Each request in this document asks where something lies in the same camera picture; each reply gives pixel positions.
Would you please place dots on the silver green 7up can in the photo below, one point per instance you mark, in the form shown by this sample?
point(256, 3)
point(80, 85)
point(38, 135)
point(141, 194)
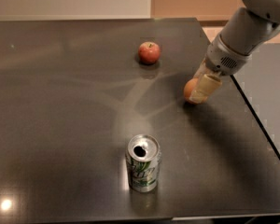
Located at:
point(143, 161)

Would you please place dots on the orange fruit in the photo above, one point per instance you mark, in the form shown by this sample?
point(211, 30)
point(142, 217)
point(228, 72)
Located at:
point(189, 87)

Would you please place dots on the red apple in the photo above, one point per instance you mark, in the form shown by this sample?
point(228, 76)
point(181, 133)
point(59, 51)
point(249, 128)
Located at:
point(149, 52)

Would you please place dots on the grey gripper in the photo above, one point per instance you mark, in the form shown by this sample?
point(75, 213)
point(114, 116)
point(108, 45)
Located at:
point(221, 60)

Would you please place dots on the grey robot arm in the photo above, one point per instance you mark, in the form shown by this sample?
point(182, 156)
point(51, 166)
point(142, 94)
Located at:
point(256, 22)

